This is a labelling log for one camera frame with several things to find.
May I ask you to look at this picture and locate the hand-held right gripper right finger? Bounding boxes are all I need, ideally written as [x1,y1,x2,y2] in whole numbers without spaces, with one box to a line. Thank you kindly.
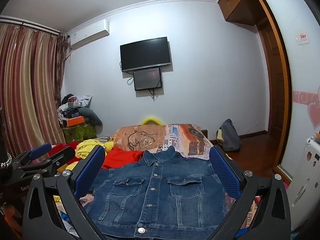
[204,145,292,240]

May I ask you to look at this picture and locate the striped curtain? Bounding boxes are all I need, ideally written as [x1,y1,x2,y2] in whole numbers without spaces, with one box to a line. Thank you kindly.
[0,21,69,159]

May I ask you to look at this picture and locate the bed with printed cover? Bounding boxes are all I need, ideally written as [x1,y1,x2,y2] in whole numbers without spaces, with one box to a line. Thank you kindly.
[54,123,263,240]

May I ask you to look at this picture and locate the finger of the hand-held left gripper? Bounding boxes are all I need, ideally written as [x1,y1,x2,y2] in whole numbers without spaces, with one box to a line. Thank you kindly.
[21,147,76,178]
[12,143,52,172]

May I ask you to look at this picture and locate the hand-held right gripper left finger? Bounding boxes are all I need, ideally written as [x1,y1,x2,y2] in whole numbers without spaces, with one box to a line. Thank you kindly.
[22,145,115,240]

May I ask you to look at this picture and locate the curtain rail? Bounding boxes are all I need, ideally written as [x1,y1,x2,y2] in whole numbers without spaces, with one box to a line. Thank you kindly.
[0,15,69,38]

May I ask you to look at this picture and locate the dark blue backpack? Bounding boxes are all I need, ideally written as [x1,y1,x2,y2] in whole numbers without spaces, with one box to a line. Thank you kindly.
[216,118,242,152]

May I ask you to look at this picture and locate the yellow round object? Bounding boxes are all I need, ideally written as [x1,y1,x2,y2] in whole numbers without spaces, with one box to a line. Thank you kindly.
[141,116,165,125]

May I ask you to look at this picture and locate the blue denim jacket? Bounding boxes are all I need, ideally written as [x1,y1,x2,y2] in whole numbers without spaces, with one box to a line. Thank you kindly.
[84,145,237,238]

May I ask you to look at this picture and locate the small black monitor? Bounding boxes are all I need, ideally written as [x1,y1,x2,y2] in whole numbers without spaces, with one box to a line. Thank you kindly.
[133,67,163,91]

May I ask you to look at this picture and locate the green patterned cloth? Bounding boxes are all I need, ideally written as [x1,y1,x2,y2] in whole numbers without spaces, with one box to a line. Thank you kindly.
[62,123,98,144]

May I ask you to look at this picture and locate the white wardrobe door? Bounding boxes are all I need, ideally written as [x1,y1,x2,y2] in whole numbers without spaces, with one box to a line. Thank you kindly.
[259,0,320,188]

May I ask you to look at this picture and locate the pile of clutter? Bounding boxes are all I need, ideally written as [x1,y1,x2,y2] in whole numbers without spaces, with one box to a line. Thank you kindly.
[57,94,93,127]

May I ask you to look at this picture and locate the black wall television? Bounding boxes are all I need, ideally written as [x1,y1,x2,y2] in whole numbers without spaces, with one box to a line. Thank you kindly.
[120,36,172,72]

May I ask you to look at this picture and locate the red garment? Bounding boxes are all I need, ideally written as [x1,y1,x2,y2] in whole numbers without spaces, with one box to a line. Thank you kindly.
[49,141,145,170]

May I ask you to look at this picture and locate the grey neck pillow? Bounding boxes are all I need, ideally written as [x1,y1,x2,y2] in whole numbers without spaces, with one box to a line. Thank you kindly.
[79,108,103,133]

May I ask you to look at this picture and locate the white air conditioner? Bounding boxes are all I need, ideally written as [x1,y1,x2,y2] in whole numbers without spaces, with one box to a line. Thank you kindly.
[68,19,110,52]

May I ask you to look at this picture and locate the yellow garment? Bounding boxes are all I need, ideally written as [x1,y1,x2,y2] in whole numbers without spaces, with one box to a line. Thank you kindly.
[59,139,115,173]

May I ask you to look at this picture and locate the wooden wall cabinet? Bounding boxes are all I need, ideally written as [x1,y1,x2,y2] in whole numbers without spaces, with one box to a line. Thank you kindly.
[217,0,267,26]

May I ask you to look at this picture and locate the wooden door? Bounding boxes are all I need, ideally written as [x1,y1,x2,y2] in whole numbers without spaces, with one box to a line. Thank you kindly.
[251,0,293,180]

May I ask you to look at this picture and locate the orange box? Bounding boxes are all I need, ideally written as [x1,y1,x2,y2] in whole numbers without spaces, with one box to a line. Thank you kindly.
[65,116,85,127]

